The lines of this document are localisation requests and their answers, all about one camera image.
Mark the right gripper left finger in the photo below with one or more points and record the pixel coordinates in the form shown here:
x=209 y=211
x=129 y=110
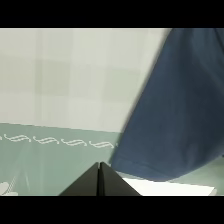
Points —
x=86 y=184

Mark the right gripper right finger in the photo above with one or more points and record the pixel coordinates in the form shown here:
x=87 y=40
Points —
x=114 y=185

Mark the blue garment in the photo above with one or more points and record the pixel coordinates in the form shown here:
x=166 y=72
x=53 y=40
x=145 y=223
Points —
x=176 y=113

